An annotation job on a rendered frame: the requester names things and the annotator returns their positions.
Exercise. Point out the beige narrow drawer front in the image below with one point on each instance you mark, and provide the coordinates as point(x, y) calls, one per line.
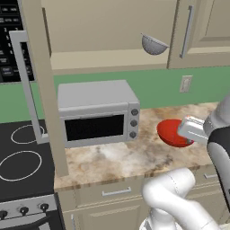
point(202, 179)

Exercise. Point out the beige open cabinet door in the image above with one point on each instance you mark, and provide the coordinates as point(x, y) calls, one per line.
point(45, 90)

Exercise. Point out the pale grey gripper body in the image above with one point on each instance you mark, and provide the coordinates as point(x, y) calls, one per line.
point(193, 129)

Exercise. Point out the beige base cabinet door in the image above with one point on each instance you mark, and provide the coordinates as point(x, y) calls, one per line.
point(113, 218)

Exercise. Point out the black hob stove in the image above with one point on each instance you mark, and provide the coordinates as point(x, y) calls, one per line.
point(24, 179)

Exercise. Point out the silver toaster oven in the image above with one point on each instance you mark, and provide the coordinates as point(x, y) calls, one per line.
point(95, 99)

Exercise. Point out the grey mesh tea strainer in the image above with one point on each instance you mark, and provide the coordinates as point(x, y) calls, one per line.
point(153, 47)

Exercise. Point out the red bowl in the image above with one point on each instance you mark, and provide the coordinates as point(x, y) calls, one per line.
point(167, 131)

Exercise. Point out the black stove knob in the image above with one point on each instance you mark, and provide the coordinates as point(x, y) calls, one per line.
point(44, 207)
point(24, 210)
point(3, 214)

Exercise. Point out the beige wall cabinet carcass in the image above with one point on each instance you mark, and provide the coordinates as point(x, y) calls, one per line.
point(104, 30)

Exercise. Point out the white wall outlet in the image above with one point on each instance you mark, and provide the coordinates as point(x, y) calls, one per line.
point(185, 84)

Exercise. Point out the black microwave oven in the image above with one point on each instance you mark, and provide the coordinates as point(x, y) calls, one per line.
point(9, 45)

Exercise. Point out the beige wide drawer front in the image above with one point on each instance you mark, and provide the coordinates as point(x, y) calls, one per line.
point(90, 191)

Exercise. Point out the grey toaster oven knob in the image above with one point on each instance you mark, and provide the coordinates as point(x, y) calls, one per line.
point(134, 123)
point(134, 112)
point(133, 134)

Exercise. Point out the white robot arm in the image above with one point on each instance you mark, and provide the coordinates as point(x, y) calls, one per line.
point(167, 191)

